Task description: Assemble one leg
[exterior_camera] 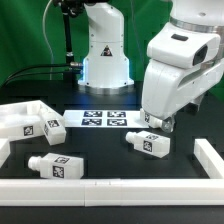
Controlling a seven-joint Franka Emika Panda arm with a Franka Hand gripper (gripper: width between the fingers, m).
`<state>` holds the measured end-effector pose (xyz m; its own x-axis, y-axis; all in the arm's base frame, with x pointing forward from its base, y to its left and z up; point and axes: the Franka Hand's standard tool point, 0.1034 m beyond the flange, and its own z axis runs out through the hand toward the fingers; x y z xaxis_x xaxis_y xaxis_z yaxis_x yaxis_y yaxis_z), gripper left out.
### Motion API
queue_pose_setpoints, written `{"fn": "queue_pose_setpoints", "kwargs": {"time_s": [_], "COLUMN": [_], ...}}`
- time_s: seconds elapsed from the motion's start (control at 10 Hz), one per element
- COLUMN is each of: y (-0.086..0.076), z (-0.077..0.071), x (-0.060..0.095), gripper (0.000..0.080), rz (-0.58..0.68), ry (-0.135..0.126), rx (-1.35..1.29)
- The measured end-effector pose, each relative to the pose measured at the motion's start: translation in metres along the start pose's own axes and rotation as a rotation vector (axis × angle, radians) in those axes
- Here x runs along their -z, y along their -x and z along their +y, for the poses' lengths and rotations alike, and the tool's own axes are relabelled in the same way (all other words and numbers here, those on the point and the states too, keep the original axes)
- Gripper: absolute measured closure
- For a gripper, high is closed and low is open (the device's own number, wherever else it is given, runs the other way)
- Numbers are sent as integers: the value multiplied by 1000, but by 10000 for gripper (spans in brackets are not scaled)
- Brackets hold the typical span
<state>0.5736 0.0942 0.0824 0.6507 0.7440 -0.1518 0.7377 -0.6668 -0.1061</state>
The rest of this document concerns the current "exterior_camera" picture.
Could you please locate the white sheet with markers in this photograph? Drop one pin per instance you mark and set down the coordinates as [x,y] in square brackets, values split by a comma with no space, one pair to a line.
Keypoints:
[103,119]

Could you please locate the white left fence bar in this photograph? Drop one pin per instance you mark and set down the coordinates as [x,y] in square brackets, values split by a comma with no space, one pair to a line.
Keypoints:
[4,151]

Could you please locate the white front fence bar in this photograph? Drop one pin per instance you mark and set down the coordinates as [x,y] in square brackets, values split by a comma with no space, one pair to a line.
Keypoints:
[24,192]

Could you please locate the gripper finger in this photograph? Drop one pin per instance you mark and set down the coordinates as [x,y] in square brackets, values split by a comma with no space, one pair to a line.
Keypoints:
[168,124]

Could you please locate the white square tabletop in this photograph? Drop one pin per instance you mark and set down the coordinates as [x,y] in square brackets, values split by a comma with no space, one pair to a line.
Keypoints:
[22,120]

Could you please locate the white right fence bar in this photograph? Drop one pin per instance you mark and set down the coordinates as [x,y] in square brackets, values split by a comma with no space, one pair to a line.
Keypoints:
[209,159]

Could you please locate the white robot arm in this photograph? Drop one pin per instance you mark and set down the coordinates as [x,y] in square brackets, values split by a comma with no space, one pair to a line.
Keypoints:
[106,68]

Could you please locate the black camera stand pole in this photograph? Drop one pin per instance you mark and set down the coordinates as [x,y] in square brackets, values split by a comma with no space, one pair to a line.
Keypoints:
[70,9]

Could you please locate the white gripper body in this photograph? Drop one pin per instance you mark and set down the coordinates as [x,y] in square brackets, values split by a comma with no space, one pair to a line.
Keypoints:
[167,89]

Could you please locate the white fence bar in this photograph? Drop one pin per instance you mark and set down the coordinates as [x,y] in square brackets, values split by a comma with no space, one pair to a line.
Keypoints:
[4,151]
[24,192]
[209,159]

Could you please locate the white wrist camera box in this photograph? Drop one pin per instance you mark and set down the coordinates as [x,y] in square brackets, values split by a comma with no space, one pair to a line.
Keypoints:
[183,48]

